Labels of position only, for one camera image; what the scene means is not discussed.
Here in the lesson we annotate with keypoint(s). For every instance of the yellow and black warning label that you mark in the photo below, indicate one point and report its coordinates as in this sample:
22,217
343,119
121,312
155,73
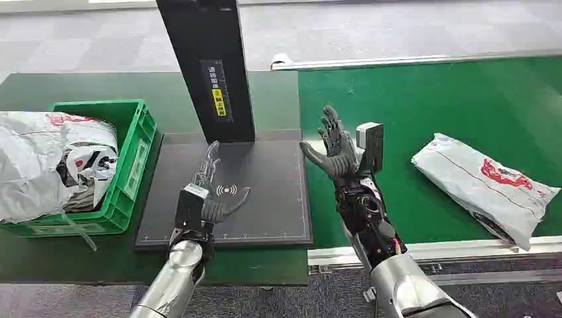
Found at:
217,90

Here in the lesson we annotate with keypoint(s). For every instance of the black scanner base plate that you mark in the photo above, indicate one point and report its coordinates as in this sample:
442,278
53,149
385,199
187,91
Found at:
268,188

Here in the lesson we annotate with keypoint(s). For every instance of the green plastic crate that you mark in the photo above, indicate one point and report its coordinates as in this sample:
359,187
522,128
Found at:
127,175

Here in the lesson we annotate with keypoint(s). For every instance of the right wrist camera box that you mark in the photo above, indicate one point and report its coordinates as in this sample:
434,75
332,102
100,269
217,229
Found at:
369,142

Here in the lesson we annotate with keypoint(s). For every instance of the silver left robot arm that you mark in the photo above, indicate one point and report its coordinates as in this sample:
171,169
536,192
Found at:
175,274

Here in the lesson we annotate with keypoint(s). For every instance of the steel conveyor frame rail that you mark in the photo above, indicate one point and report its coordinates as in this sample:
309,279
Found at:
461,259

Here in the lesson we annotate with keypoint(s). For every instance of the green conveyor belt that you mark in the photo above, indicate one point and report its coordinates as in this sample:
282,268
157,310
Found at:
439,114

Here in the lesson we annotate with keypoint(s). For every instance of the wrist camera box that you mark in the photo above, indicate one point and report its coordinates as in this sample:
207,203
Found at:
369,142
189,206

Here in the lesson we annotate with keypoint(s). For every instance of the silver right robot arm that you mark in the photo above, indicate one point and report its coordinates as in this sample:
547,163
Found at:
386,254

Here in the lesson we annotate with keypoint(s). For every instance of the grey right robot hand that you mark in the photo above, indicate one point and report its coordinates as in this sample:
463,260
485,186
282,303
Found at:
339,154

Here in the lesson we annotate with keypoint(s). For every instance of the crumpled grey parcel bag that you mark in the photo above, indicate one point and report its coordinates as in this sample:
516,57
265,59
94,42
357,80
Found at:
48,162

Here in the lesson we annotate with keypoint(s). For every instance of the flat grey parcel bag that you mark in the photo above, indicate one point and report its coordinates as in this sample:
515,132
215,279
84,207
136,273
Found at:
483,184

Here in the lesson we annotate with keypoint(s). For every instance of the black scanner column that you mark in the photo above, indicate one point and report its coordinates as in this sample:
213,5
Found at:
206,66

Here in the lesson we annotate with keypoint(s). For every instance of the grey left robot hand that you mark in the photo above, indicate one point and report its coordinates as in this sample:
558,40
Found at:
215,206

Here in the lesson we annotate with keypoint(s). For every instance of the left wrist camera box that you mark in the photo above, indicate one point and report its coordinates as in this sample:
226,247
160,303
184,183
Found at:
189,206

